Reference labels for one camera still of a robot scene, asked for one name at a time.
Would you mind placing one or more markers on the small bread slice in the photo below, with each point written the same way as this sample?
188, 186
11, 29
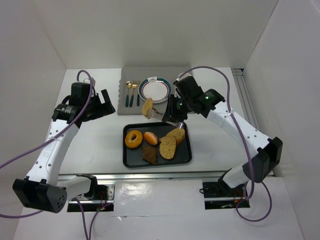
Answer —
148, 104

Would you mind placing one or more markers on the seeded bread slice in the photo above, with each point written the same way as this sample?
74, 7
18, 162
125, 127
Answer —
167, 147
177, 133

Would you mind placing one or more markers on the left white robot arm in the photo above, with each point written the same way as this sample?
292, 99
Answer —
40, 189

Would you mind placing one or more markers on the back seeded bread slice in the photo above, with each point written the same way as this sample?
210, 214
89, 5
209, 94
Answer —
177, 133

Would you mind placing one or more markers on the silver metal tongs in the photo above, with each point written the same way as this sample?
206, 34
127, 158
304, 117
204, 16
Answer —
154, 114

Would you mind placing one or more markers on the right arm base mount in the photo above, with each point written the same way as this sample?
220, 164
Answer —
216, 197

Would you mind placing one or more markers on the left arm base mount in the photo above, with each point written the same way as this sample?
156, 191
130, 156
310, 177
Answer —
103, 199

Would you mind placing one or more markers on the gold spoon green handle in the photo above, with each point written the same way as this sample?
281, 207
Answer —
128, 86

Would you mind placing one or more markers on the aluminium rail right side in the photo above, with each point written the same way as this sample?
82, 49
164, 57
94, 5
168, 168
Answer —
243, 100

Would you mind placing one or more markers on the orange glazed donut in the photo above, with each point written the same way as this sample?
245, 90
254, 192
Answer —
133, 139

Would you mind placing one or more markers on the aluminium rail front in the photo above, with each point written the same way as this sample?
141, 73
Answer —
159, 175

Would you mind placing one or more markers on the black baking tray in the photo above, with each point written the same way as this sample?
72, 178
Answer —
132, 158

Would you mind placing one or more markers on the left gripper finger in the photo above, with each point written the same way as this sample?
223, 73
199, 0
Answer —
106, 97
107, 109

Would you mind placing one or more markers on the gold fork green handle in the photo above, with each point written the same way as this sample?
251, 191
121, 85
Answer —
137, 92

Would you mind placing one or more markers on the round orange bun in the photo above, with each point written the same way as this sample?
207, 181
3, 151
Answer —
150, 138

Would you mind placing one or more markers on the brown chocolate croissant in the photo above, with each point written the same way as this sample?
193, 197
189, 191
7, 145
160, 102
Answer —
149, 154

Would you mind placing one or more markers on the front seeded bread slice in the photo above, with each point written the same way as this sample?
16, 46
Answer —
167, 147

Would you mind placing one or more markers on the grey placemat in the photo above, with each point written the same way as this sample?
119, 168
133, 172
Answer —
128, 73

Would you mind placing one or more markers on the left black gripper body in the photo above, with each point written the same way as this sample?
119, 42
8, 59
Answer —
99, 107

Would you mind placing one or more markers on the white plate teal rim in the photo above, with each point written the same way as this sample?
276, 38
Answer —
156, 88

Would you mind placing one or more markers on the aluminium rail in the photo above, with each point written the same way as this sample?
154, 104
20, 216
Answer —
159, 175
243, 100

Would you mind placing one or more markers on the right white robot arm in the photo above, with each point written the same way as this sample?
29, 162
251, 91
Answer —
264, 153

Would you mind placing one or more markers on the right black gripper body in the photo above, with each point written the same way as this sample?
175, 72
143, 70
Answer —
171, 111

